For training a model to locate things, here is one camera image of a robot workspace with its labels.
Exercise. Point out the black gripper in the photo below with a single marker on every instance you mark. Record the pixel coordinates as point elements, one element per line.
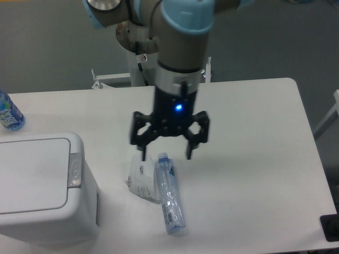
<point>172,116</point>

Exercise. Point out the white push-lid trash can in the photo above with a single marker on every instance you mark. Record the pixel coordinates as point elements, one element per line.
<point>48,192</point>

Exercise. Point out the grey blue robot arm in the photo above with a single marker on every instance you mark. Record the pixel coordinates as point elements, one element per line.
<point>182,29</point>

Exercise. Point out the crushed clear plastic bottle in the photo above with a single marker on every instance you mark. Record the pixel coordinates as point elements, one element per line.
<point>169,194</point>

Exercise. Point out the white plastic wrapper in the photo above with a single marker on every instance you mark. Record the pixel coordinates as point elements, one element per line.
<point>141,180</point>

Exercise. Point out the blue labelled water bottle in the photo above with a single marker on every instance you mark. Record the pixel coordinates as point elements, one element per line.
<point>11,117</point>

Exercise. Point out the black clamp at table edge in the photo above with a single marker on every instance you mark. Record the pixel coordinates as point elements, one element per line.
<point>330,227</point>

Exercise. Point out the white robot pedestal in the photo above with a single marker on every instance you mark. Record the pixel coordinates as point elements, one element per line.
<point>141,48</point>

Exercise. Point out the white metal base frame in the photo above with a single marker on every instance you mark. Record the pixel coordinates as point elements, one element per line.
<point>124,80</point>

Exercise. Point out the white frame at right edge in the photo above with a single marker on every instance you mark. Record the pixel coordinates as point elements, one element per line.
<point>330,117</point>

